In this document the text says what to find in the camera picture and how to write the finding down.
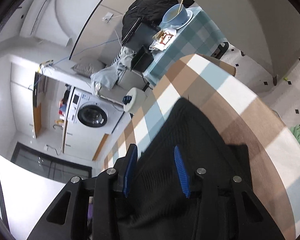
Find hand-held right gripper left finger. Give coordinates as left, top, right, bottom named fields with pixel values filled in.
left=27, top=144, right=138, bottom=240

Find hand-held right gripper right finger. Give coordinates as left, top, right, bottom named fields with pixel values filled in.
left=174, top=145, right=285, bottom=240

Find black knit shirt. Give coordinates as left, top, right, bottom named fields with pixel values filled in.
left=89, top=97, right=253, bottom=240

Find white kitchen counter cabinets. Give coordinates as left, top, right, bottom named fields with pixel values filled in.
left=62, top=110, right=109, bottom=161

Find white washing machine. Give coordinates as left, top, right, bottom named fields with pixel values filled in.
left=67, top=87, right=125, bottom=134

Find white round stool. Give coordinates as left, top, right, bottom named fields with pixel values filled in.
left=123, top=87, right=148, bottom=113

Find dark glass door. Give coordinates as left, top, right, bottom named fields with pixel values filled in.
left=11, top=142, right=92, bottom=180

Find grey sofa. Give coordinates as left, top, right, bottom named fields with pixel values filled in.
left=71, top=42, right=150, bottom=103

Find grey-green garment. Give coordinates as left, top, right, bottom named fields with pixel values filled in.
left=116, top=47, right=136, bottom=73

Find grey pillow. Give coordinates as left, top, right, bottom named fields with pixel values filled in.
left=71, top=56, right=105, bottom=77

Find black box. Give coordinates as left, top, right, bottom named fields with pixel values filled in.
left=130, top=45, right=154, bottom=72

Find range hood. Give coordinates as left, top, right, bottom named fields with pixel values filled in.
left=32, top=72, right=47, bottom=108

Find green cloth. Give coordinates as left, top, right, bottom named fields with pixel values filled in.
left=290, top=124, right=300, bottom=145

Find teal checked small table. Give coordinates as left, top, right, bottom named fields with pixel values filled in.
left=142, top=7, right=229, bottom=87

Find white upper cabinets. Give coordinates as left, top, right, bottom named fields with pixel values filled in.
left=10, top=62, right=47, bottom=138

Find food tray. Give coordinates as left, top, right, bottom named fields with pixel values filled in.
left=150, top=29, right=177, bottom=50

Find grey cooker with black lid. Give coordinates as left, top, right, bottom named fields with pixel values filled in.
left=122, top=17, right=163, bottom=50

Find blue bowl on plate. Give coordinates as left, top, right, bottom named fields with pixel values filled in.
left=162, top=9, right=193, bottom=29

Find black jacket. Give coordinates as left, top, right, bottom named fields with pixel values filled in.
left=121, top=0, right=193, bottom=45

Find grey side cabinet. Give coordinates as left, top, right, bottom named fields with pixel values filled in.
left=190, top=0, right=300, bottom=79

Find white air conditioner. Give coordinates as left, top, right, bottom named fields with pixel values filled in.
left=20, top=0, right=55, bottom=35

